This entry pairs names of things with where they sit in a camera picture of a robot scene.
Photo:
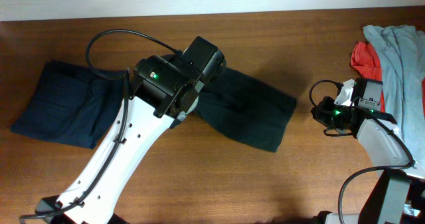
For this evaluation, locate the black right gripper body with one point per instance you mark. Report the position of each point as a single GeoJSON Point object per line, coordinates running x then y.
{"type": "Point", "coordinates": [331, 115]}

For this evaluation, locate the black Nike t-shirt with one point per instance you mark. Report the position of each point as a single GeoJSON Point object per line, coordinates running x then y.
{"type": "Point", "coordinates": [246, 110]}

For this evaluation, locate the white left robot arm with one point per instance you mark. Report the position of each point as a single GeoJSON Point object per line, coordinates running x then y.
{"type": "Point", "coordinates": [162, 92]}

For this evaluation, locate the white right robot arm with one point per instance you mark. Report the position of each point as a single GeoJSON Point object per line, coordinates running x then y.
{"type": "Point", "coordinates": [398, 195]}

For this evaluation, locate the red t-shirt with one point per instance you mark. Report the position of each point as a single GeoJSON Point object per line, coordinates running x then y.
{"type": "Point", "coordinates": [366, 62]}

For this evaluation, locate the grey t-shirt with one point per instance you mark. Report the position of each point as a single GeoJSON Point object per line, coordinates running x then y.
{"type": "Point", "coordinates": [400, 50]}

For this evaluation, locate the folded navy blue garment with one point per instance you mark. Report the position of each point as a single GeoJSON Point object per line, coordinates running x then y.
{"type": "Point", "coordinates": [71, 105]}

